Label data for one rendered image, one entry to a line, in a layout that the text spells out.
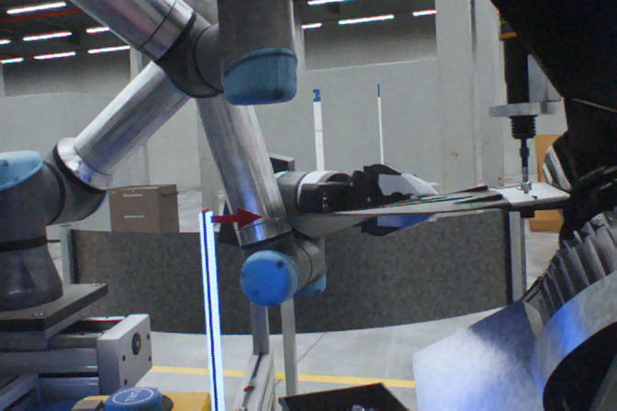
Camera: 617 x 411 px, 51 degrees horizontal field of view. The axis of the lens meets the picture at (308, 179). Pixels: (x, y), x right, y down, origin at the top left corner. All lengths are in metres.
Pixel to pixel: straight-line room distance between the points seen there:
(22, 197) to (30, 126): 9.66
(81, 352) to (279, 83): 0.56
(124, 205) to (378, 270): 5.33
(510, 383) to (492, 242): 2.06
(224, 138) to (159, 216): 6.47
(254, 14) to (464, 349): 0.41
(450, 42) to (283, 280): 4.20
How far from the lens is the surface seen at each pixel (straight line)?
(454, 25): 4.98
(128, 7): 0.72
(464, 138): 4.91
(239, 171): 0.88
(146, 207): 7.40
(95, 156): 1.13
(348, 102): 6.82
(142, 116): 1.09
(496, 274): 2.76
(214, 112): 0.89
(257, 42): 0.63
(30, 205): 1.07
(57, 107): 10.40
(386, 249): 2.48
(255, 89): 0.62
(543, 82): 0.70
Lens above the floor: 1.25
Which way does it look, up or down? 3 degrees down
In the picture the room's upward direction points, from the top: 3 degrees counter-clockwise
